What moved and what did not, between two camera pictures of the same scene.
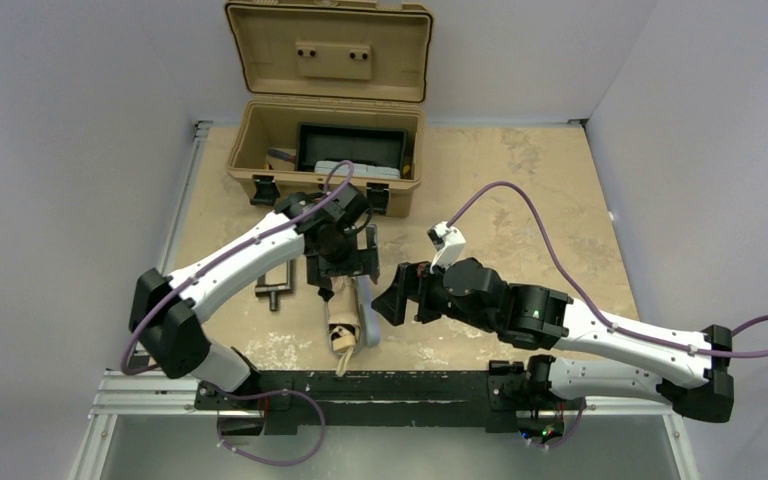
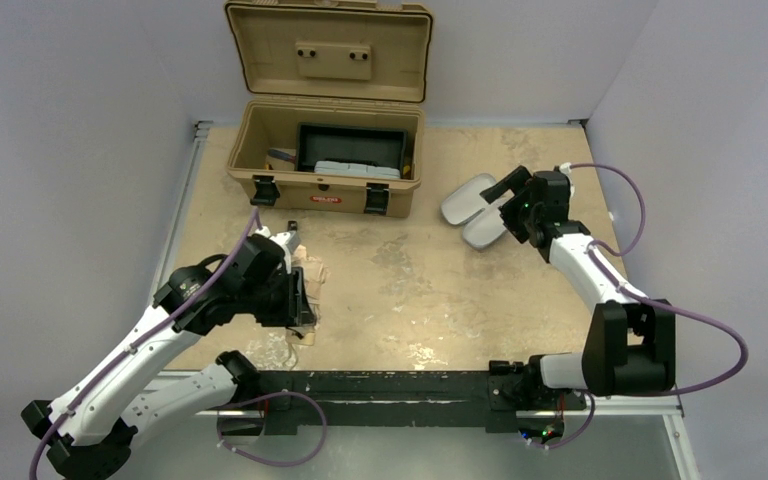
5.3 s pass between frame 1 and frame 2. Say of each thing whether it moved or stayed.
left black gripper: moved
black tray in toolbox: stayed
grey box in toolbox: stayed
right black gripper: moved
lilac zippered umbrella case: moved
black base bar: stayed
